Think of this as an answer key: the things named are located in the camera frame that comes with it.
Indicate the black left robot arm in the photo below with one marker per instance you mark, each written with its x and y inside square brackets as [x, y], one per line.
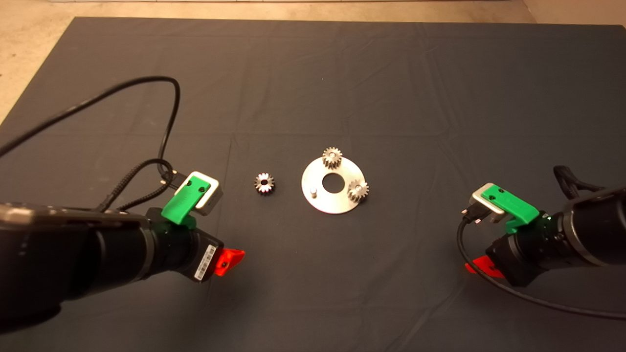
[73, 259]

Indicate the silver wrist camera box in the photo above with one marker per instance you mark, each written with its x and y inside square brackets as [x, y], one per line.
[210, 203]
[481, 200]

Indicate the small steel planetary gear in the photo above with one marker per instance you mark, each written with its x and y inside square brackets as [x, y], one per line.
[270, 185]
[332, 157]
[361, 194]

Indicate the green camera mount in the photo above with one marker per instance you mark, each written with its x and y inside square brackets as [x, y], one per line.
[513, 205]
[188, 200]

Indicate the dark grey table cloth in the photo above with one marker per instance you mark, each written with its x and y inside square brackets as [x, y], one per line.
[293, 73]

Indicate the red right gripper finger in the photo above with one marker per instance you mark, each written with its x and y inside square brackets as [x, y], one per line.
[486, 266]

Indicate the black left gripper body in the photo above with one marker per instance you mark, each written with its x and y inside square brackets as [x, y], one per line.
[205, 254]

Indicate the round metal carrier plate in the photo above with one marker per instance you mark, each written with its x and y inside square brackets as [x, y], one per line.
[332, 203]

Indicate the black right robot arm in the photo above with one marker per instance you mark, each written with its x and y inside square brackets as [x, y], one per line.
[587, 230]

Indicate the green left camera mount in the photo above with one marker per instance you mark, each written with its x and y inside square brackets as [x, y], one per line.
[188, 200]

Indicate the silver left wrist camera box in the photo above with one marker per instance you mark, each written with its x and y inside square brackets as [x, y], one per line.
[210, 203]

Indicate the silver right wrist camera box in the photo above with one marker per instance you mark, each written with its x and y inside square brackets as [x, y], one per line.
[481, 200]

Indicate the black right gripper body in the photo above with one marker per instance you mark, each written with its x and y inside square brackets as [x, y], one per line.
[513, 261]

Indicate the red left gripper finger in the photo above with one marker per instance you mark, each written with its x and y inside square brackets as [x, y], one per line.
[227, 259]

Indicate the green right camera mount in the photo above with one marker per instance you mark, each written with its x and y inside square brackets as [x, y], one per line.
[513, 205]

